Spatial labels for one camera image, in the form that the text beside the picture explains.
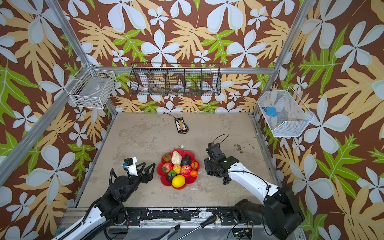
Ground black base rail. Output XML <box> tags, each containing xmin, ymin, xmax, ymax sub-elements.
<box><xmin>126</xmin><ymin>207</ymin><xmax>236</xmax><ymax>227</ymax></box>

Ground white wire basket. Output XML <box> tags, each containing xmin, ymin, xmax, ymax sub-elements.
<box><xmin>66</xmin><ymin>67</ymin><xmax>117</xmax><ymax>109</ymax></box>
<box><xmin>258</xmin><ymin>90</ymin><xmax>315</xmax><ymax>138</ymax></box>

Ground yellow wrinkled pear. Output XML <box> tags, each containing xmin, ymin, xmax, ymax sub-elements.
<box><xmin>173</xmin><ymin>165</ymin><xmax>182</xmax><ymax>175</ymax></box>

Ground aluminium frame post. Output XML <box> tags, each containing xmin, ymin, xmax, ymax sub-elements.
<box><xmin>257</xmin><ymin>1</ymin><xmax>317</xmax><ymax>97</ymax></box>
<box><xmin>45</xmin><ymin>1</ymin><xmax>117</xmax><ymax>117</ymax></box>

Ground brown round fruit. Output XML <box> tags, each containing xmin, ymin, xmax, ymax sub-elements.
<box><xmin>162</xmin><ymin>153</ymin><xmax>172</xmax><ymax>163</ymax></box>

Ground blue object in basket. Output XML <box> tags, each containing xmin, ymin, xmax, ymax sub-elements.
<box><xmin>264</xmin><ymin>107</ymin><xmax>277</xmax><ymax>117</ymax></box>

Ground white wire basket left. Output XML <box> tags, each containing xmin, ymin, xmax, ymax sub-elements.
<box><xmin>66</xmin><ymin>67</ymin><xmax>117</xmax><ymax>109</ymax></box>

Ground aluminium frame post back left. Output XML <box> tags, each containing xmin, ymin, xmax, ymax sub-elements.
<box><xmin>45</xmin><ymin>1</ymin><xmax>117</xmax><ymax>117</ymax></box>

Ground white wire basket right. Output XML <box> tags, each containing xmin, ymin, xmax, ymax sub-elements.
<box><xmin>258</xmin><ymin>90</ymin><xmax>315</xmax><ymax>138</ymax></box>

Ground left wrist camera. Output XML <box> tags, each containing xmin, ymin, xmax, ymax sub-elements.
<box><xmin>123</xmin><ymin>157</ymin><xmax>138</xmax><ymax>177</ymax></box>

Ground dark avocado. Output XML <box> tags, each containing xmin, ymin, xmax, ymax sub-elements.
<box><xmin>180</xmin><ymin>155</ymin><xmax>192</xmax><ymax>166</ymax></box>

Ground aluminium frame post back right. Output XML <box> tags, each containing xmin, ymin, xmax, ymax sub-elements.
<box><xmin>257</xmin><ymin>1</ymin><xmax>317</xmax><ymax>97</ymax></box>

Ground yellow lemon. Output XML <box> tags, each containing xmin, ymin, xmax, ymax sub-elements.
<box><xmin>172</xmin><ymin>175</ymin><xmax>186</xmax><ymax>189</ymax></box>

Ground black grape bunch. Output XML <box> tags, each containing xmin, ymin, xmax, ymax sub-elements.
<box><xmin>223</xmin><ymin>174</ymin><xmax>232</xmax><ymax>185</ymax></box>

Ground black wire basket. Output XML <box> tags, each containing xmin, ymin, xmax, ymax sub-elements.
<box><xmin>128</xmin><ymin>63</ymin><xmax>222</xmax><ymax>96</ymax></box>

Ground dark purple mangosteen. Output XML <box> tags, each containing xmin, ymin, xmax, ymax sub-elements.
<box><xmin>166</xmin><ymin>170</ymin><xmax>178</xmax><ymax>183</ymax></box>

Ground black-handled screwdriver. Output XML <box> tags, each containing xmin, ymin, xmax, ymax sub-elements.
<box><xmin>177</xmin><ymin>215</ymin><xmax>220</xmax><ymax>240</ymax></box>

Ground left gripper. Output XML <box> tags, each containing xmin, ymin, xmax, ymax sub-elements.
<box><xmin>121</xmin><ymin>161</ymin><xmax>155</xmax><ymax>202</ymax></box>

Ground orange tangerines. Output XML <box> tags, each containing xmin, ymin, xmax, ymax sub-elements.
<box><xmin>190</xmin><ymin>162</ymin><xmax>199</xmax><ymax>178</ymax></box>

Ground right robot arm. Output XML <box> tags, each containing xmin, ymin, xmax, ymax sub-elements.
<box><xmin>204</xmin><ymin>143</ymin><xmax>305</xmax><ymax>240</ymax></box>

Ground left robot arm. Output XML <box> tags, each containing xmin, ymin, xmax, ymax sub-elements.
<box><xmin>54</xmin><ymin>163</ymin><xmax>156</xmax><ymax>240</ymax></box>

